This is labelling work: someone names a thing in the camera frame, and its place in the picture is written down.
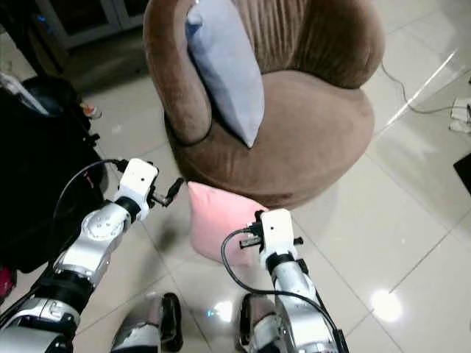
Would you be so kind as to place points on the grey glass door cabinet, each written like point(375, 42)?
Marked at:
point(88, 18)

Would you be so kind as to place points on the brown round velvet sofa chair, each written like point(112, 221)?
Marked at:
point(309, 125)

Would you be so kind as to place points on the white power strip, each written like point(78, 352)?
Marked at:
point(461, 119)

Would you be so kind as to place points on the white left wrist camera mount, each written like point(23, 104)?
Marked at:
point(138, 180)

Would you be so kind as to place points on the robot right leg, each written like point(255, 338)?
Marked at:
point(257, 327)

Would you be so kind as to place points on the pink pillow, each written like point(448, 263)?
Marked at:
point(213, 220)

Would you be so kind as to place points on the robot leg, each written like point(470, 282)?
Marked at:
point(257, 327)
point(143, 323)

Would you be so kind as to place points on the white item in bag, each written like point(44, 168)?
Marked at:
point(22, 90)

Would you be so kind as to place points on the red bag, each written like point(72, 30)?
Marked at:
point(6, 283)

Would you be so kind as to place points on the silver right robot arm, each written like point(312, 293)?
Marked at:
point(294, 294)

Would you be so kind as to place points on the black bag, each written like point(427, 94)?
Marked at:
point(37, 184)

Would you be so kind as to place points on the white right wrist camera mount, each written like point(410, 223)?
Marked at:
point(276, 229)

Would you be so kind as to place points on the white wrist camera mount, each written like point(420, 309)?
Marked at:
point(276, 229)
point(138, 180)

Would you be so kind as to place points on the grey pillow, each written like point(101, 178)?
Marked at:
point(228, 73)

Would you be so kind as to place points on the small orange white item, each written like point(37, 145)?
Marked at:
point(92, 110)

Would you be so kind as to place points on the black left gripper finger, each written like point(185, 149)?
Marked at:
point(175, 188)

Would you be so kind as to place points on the black flat floor item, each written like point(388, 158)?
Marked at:
point(464, 173)

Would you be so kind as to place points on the robot left leg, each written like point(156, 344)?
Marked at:
point(143, 323)

